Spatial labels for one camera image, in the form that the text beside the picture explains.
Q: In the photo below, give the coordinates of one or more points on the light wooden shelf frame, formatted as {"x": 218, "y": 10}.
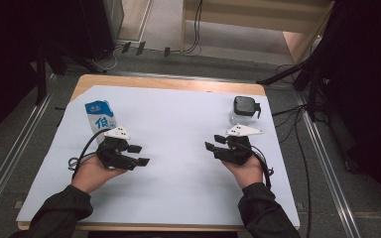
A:
{"x": 238, "y": 24}

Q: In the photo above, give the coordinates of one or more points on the blue and white milk pouch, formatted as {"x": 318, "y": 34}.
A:
{"x": 99, "y": 114}

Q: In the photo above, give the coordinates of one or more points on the dark cabinet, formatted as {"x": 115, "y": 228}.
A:
{"x": 96, "y": 26}

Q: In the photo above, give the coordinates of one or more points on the black tripod stand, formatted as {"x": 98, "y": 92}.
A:
{"x": 284, "y": 73}

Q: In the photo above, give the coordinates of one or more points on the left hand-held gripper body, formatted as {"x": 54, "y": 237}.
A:
{"x": 112, "y": 155}

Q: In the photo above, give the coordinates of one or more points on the white paper sheet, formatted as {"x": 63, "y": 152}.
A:
{"x": 178, "y": 185}

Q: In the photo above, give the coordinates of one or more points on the clear container with black lid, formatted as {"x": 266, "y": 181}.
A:
{"x": 244, "y": 105}

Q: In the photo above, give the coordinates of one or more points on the person's right hand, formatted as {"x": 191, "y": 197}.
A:
{"x": 249, "y": 173}

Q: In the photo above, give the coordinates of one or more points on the person's left hand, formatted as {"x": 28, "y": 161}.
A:
{"x": 91, "y": 175}

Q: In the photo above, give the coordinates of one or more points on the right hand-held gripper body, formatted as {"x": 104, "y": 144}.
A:
{"x": 236, "y": 152}

